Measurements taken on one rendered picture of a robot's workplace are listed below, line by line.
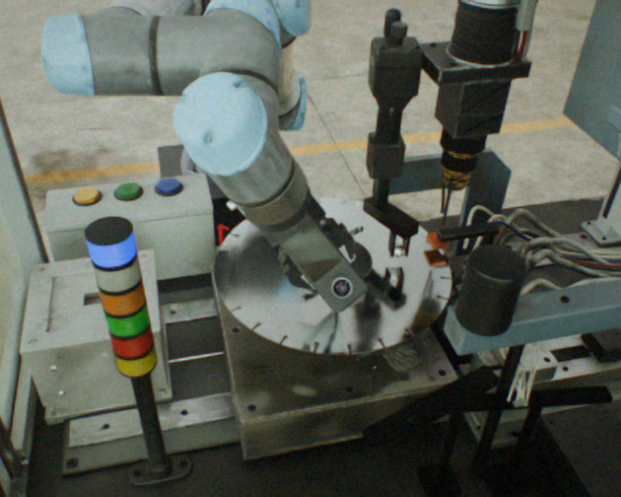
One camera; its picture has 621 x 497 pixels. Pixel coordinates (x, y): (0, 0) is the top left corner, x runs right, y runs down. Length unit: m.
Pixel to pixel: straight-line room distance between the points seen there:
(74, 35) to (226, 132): 0.19
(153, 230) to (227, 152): 0.61
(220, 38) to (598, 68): 0.36
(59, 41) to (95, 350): 0.43
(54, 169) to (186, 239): 1.97
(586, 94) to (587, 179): 2.43
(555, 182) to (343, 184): 0.94
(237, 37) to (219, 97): 0.09
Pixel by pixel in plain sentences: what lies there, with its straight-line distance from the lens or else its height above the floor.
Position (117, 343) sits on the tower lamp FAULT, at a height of 1.02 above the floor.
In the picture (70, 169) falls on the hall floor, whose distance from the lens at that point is 3.05.
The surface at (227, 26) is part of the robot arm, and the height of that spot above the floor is 1.32.
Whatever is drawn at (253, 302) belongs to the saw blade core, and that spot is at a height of 0.95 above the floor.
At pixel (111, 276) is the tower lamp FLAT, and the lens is 0.64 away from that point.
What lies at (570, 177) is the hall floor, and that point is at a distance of 3.12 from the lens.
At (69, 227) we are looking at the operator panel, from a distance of 1.12.
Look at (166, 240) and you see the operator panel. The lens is 1.14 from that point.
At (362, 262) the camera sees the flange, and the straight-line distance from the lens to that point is 0.89.
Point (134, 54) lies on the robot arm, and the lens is 0.62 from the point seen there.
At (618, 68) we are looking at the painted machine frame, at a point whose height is 1.29.
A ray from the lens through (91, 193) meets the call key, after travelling 1.16.
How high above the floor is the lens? 1.53
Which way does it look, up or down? 38 degrees down
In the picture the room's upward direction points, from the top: 1 degrees clockwise
